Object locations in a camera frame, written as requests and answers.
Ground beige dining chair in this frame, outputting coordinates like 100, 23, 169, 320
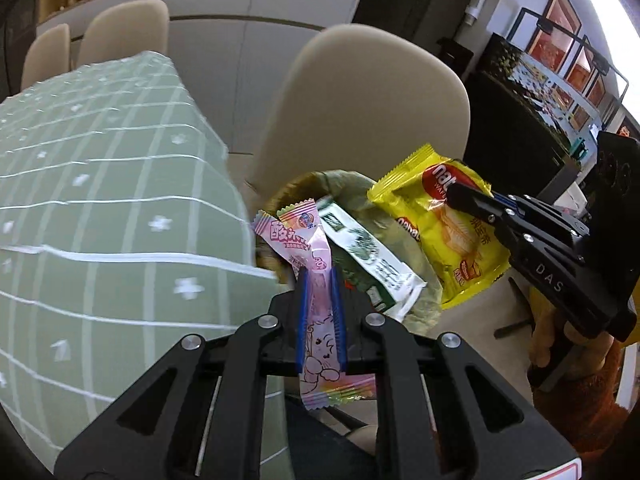
77, 0, 171, 68
247, 24, 472, 211
20, 23, 72, 92

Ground red framed pictures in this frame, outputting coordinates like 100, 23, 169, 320
527, 0, 623, 128

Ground green white snack wrapper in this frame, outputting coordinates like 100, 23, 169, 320
315, 195, 427, 323

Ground black sideboard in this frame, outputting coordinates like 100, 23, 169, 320
462, 32, 601, 201

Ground beige wall cabinet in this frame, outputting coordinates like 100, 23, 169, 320
37, 0, 376, 156

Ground yellow wafer packet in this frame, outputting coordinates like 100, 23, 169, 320
367, 143, 511, 309

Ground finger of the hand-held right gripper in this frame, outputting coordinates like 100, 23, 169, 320
446, 183, 516, 241
492, 193, 541, 211

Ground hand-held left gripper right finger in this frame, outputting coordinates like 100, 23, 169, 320
330, 267, 581, 480

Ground person's right hand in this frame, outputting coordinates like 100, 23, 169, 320
531, 305, 615, 368

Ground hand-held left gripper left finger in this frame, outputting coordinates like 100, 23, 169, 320
54, 266, 311, 480

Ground pink candy wrapper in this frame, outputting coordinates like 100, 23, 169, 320
251, 199, 377, 411

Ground person's right forearm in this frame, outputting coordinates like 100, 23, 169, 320
570, 345, 636, 466

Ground green checkered tablecloth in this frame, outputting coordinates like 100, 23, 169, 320
0, 51, 296, 476

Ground trash bin with yellow liner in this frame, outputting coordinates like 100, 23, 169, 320
255, 170, 446, 333

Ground black metal frame stand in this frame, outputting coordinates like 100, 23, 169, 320
510, 7, 631, 117

